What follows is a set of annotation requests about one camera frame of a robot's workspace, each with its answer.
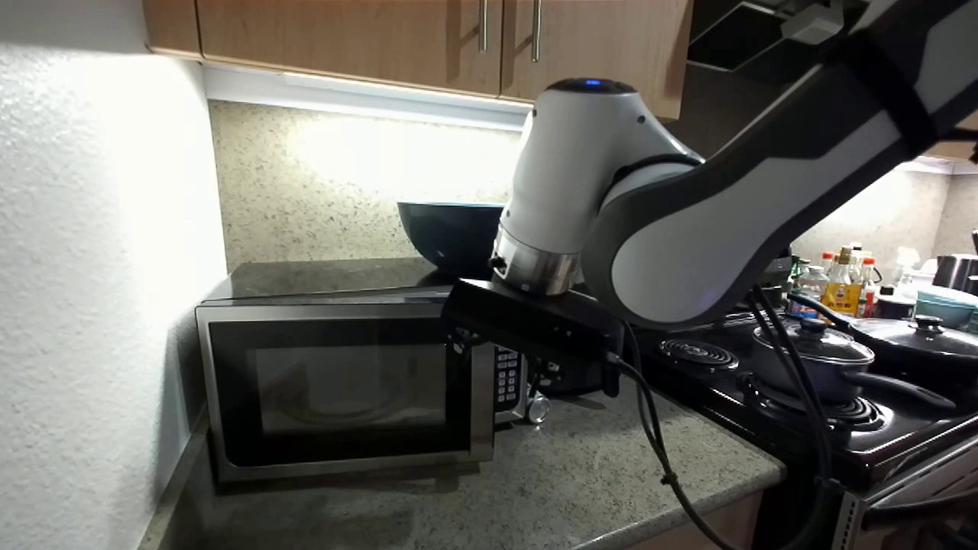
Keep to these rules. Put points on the yellow oil bottle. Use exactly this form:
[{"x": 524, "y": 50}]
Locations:
[{"x": 845, "y": 284}]

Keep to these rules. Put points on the black air fryer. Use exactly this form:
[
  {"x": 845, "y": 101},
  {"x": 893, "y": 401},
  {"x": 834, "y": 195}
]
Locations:
[{"x": 571, "y": 376}]

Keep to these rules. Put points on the teal container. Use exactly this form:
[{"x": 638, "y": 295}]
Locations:
[{"x": 950, "y": 306}]

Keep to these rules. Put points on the dark lidded frying pan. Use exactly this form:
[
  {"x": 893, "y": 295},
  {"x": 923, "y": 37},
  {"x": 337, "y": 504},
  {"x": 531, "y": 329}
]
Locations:
[{"x": 936, "y": 341}]

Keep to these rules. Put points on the dark cooking pot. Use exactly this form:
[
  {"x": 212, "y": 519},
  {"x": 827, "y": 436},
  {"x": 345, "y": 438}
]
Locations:
[{"x": 814, "y": 376}]

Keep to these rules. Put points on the silver microwave oven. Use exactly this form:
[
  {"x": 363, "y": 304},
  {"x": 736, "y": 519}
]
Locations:
[{"x": 325, "y": 280}]

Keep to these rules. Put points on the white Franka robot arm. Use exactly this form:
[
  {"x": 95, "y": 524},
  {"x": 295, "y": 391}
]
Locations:
[{"x": 714, "y": 215}]

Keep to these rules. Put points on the dark blue bowl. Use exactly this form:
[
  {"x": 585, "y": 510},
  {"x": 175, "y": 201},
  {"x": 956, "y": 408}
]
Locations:
[{"x": 448, "y": 240}]

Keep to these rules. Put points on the black electric stove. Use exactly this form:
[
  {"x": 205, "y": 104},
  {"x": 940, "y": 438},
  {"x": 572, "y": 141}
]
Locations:
[{"x": 897, "y": 427}]

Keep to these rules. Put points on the dark range hood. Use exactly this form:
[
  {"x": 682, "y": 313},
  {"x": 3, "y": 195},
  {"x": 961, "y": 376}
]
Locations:
[{"x": 743, "y": 31}]

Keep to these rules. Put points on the black microwave door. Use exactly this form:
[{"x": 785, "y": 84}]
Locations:
[{"x": 337, "y": 391}]

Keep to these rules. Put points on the wide wooden cabinet door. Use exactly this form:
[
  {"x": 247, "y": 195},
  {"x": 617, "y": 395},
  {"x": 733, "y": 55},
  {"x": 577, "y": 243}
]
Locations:
[{"x": 600, "y": 48}]

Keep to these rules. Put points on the glass pot lid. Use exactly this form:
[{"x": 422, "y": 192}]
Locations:
[{"x": 821, "y": 341}]

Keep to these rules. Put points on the clear plastic bottle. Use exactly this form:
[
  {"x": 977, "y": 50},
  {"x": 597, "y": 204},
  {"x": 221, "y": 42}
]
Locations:
[{"x": 533, "y": 410}]

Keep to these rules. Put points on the narrow wooden cabinet door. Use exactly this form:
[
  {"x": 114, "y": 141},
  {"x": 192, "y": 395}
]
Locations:
[{"x": 325, "y": 35}]

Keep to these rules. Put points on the under-cabinet light strip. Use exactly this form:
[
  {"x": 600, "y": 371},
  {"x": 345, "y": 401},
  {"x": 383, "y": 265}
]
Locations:
[{"x": 345, "y": 96}]

